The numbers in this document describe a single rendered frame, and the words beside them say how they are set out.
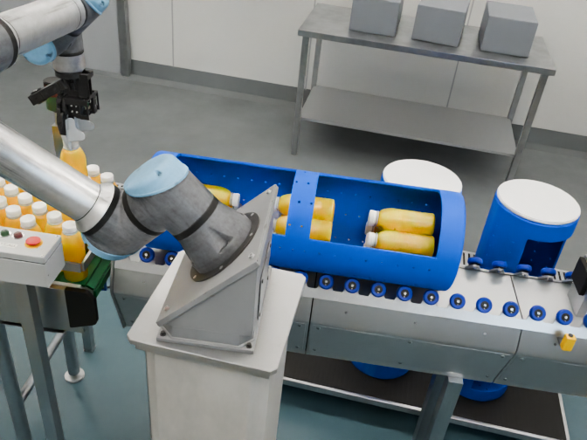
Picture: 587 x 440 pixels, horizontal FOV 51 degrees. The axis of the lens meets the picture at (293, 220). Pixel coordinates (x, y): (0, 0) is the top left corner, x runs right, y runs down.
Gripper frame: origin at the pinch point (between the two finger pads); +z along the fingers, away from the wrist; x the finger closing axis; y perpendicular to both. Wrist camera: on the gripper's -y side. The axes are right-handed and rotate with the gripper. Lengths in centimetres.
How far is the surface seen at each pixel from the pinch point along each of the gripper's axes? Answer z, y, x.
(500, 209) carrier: 30, 127, 46
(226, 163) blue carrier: 11.0, 37.7, 18.9
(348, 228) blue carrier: 29, 76, 21
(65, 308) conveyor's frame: 47.4, -1.4, -13.1
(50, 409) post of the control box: 84, -7, -21
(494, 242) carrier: 42, 128, 44
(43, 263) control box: 21.7, 0.9, -24.3
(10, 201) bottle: 25.1, -23.0, 4.4
